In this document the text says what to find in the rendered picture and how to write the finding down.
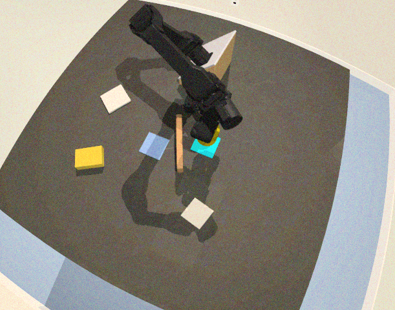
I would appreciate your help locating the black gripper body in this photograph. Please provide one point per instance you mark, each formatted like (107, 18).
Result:
(204, 130)

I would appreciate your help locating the tan wooden bar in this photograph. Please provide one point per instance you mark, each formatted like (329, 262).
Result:
(179, 147)

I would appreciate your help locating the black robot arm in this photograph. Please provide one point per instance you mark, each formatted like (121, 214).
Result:
(174, 47)

